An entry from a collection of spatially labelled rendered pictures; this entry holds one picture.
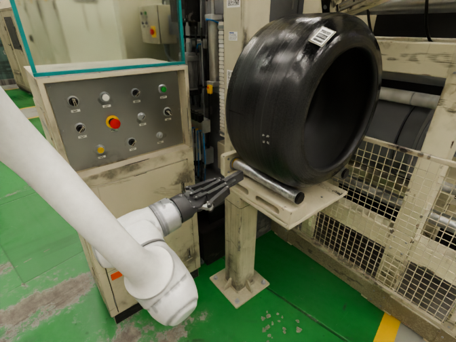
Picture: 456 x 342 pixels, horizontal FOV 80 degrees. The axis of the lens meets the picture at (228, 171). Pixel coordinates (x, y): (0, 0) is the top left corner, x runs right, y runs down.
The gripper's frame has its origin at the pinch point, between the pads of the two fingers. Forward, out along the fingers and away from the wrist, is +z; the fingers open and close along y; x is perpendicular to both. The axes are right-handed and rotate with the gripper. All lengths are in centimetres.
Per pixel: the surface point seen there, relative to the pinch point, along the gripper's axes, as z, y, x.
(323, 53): 24.8, -11.2, -31.9
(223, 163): 13.6, 24.5, 10.8
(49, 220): -64, 177, 92
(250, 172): 17.4, 12.3, 11.6
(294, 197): 17.5, -9.4, 11.7
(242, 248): 20, 27, 68
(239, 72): 13.6, 9.2, -27.4
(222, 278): 12, 41, 101
